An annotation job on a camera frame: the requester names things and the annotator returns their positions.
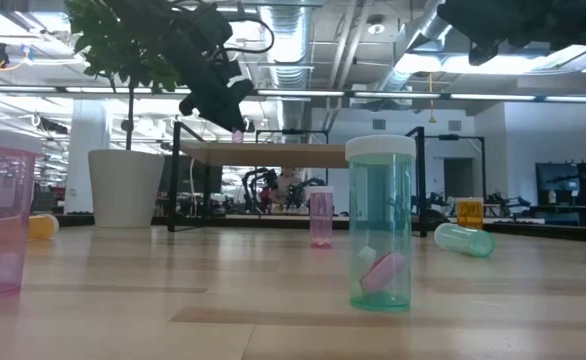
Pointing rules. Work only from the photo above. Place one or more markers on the black metal table frame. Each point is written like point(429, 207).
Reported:
point(273, 223)

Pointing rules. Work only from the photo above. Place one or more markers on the green plant in white pot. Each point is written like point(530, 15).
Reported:
point(123, 190)

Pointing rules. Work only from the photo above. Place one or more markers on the green medicine bottle white cap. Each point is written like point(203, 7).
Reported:
point(465, 240)
point(380, 200)

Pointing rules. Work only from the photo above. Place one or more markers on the large orange medicine bottle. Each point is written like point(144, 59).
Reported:
point(469, 215)

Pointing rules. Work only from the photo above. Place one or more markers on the person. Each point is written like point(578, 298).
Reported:
point(287, 187)

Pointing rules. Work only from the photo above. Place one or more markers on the black wall display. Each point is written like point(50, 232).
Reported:
point(558, 182)

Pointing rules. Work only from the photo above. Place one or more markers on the wooden shelf black frame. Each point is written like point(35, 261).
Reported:
point(273, 155)

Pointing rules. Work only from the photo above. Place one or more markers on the pink medicine bottle white cap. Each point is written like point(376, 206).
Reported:
point(238, 136)
point(3, 215)
point(321, 215)

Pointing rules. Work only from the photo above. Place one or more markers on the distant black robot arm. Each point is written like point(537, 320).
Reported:
point(268, 178)
point(305, 189)

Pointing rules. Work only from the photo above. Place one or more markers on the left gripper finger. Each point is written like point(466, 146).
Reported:
point(213, 114)
point(237, 120)

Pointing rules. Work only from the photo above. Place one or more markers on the small orange medicine bottle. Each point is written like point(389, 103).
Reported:
point(45, 227)

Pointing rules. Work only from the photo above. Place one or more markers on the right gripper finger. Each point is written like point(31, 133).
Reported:
point(473, 25)

